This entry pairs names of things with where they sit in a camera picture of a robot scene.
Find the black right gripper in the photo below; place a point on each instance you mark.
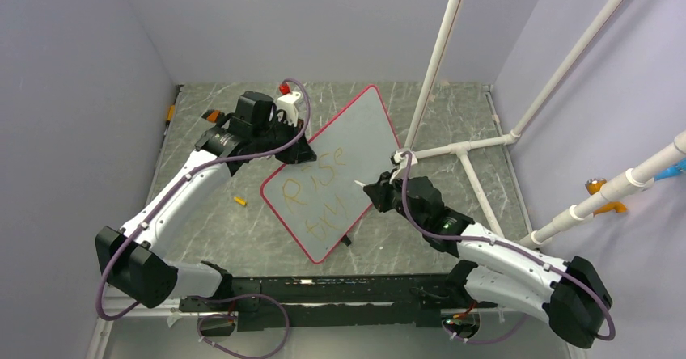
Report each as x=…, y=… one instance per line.
x=380, y=191

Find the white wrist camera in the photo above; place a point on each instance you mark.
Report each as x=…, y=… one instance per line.
x=287, y=104
x=402, y=161

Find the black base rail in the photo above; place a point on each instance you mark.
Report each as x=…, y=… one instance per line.
x=421, y=300

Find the orange black small object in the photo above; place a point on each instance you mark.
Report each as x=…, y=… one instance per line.
x=211, y=115

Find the white pvc pipe frame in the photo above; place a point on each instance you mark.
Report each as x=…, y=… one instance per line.
x=632, y=180

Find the pink framed whiteboard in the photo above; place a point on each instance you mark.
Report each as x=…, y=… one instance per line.
x=319, y=202

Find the yellow marker cap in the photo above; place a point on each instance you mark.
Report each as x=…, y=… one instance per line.
x=240, y=201

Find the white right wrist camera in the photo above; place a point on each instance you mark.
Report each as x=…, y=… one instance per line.
x=402, y=161

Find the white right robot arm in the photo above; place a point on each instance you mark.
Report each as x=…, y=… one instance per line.
x=568, y=295

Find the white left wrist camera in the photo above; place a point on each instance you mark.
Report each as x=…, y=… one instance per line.
x=287, y=104

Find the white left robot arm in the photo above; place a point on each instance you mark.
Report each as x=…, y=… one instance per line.
x=132, y=257

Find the black whiteboard clip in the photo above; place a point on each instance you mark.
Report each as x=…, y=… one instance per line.
x=346, y=240

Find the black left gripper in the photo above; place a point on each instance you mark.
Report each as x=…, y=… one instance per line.
x=298, y=153

